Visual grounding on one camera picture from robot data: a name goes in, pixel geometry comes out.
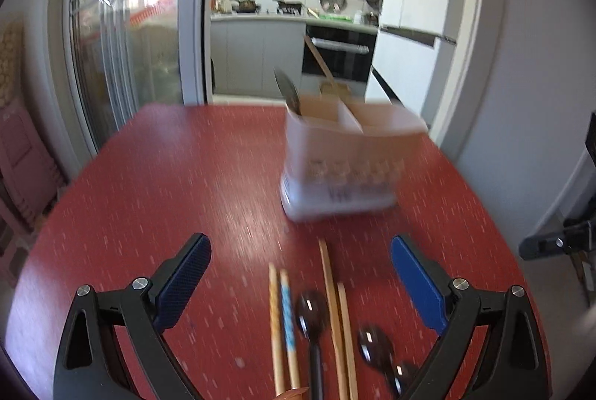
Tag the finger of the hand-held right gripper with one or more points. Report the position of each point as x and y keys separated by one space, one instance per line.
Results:
x=579 y=227
x=547 y=244

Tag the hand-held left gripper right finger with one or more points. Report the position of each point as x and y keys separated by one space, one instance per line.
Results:
x=416 y=283

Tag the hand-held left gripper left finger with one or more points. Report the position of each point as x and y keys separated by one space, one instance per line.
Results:
x=186 y=283

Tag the dark translucent plastic spoon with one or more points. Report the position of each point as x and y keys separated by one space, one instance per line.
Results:
x=311 y=311
x=375 y=349
x=287 y=90

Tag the plain wooden chopstick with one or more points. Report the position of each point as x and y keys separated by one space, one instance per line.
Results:
x=331 y=302
x=347 y=335

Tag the yellow patterned wooden chopstick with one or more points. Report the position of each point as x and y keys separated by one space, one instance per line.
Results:
x=275 y=325

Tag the blue patterned wooden chopstick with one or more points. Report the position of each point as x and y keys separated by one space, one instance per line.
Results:
x=288 y=321

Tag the white beige utensil holder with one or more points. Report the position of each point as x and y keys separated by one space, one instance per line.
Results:
x=344 y=158

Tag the stack of pink stools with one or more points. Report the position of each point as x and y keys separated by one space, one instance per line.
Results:
x=23 y=176

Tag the cardboard box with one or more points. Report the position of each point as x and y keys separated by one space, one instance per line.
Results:
x=342 y=89

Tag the black trash bag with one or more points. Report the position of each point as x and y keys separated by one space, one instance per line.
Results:
x=213 y=76

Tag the grey lower kitchen cabinets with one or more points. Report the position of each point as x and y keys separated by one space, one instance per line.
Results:
x=256 y=55

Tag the black built-in oven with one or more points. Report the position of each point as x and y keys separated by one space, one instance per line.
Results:
x=340 y=55

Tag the brown wooden stick utensil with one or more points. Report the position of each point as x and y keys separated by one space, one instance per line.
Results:
x=319 y=60

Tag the sliding glass door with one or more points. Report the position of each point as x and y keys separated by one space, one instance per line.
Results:
x=130 y=32

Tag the green kitchen item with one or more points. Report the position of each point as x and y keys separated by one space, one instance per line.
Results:
x=334 y=17

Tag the yellow patterned cushion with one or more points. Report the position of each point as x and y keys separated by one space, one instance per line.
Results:
x=10 y=60

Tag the cooking pot with lid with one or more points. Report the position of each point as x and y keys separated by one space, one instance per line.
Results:
x=246 y=4

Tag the black wok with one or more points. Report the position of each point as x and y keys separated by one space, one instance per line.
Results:
x=288 y=3

